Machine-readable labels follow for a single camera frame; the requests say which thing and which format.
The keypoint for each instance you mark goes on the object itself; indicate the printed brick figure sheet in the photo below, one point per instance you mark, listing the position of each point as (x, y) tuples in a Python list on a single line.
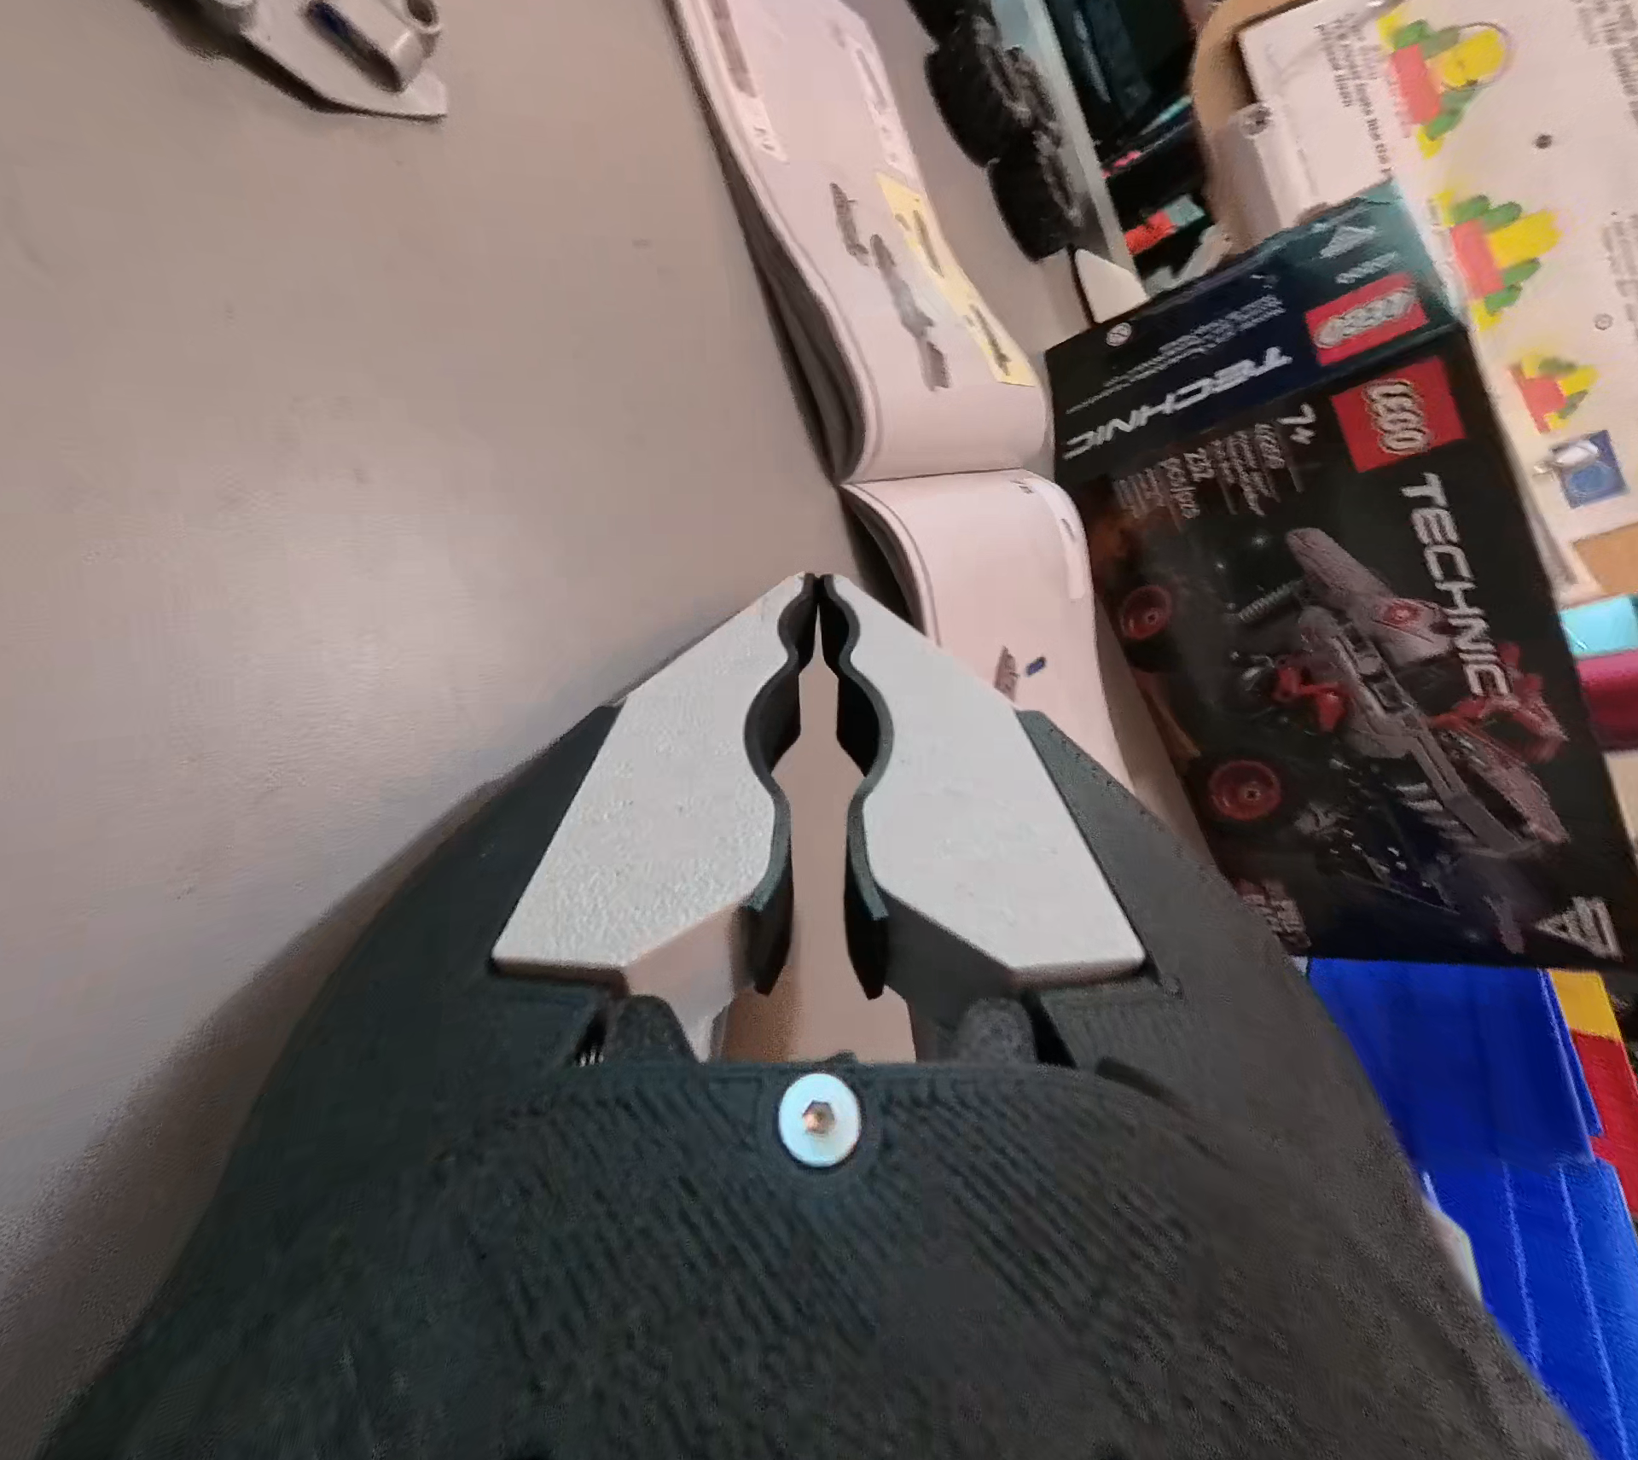
[(1536, 142)]

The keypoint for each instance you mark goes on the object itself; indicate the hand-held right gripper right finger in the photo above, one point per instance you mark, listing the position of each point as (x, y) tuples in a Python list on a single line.
[(999, 847)]

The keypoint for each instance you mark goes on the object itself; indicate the clear plastic parts tray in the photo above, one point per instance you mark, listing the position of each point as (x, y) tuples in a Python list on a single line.
[(1113, 14)]

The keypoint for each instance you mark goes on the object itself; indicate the blue storage bin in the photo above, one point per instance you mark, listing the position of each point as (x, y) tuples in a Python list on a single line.
[(1471, 1103)]

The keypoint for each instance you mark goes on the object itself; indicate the beige desk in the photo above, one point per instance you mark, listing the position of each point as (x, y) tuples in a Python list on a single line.
[(320, 398)]

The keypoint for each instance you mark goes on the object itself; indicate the red plastic bin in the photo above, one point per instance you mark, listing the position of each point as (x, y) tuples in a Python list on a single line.
[(1615, 1115)]

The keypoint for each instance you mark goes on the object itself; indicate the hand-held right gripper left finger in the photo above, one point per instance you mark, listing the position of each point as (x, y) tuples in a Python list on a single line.
[(640, 847)]

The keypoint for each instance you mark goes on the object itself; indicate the yellow plastic bin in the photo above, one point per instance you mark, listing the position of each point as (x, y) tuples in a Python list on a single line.
[(1594, 1000)]

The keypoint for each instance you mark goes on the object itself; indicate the black toy set box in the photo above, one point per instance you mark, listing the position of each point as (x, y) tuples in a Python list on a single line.
[(1343, 591)]

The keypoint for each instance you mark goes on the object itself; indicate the open instruction booklet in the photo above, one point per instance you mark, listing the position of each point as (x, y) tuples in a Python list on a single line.
[(819, 142)]

